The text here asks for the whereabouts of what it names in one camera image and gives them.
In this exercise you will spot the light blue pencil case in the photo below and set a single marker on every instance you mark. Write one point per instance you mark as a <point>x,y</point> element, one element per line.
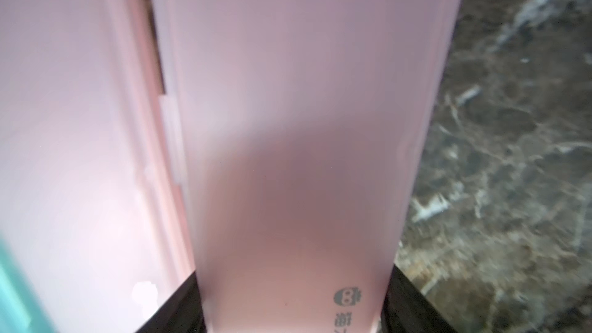
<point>21,311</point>

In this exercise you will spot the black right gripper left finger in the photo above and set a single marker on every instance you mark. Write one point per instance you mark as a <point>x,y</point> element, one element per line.
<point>181,313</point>

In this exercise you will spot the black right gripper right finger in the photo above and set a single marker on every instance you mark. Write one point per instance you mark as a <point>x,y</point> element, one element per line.
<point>406,310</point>

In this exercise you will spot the pink pencil case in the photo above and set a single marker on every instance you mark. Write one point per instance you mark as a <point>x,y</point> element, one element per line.
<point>301,125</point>
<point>88,208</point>

